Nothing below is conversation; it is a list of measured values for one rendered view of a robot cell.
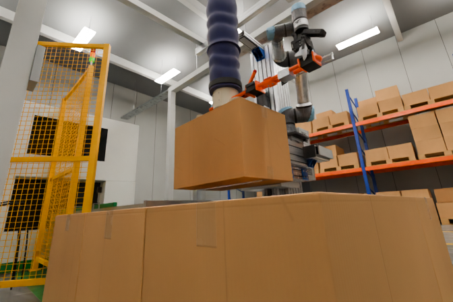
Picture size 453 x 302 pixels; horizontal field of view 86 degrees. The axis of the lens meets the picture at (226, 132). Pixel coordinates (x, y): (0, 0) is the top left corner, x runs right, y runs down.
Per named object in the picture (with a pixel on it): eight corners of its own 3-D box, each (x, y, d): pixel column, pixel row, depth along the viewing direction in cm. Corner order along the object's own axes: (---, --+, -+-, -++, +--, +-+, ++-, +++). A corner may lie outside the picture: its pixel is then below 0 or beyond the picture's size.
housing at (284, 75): (277, 79, 128) (276, 71, 129) (284, 83, 132) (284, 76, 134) (288, 73, 123) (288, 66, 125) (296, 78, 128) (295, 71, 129)
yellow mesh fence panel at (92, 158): (-66, 312, 155) (10, 37, 220) (-51, 307, 165) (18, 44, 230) (81, 299, 167) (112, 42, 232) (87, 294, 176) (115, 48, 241)
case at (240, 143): (173, 189, 151) (174, 128, 164) (221, 191, 178) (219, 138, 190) (244, 176, 110) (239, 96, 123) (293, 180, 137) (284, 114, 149)
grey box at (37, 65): (24, 89, 186) (32, 56, 195) (33, 92, 189) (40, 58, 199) (29, 79, 173) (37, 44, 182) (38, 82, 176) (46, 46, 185)
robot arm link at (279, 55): (272, 58, 187) (265, 21, 141) (286, 54, 185) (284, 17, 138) (273, 72, 186) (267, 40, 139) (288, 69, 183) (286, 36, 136)
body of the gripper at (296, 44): (299, 56, 129) (296, 38, 133) (315, 49, 123) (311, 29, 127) (291, 51, 124) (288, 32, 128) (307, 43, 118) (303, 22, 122)
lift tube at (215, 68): (202, 93, 163) (200, -25, 195) (225, 102, 178) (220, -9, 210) (225, 80, 148) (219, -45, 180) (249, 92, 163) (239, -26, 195)
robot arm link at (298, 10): (305, 10, 135) (305, -2, 127) (307, 27, 132) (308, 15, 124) (290, 13, 137) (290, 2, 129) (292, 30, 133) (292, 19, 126)
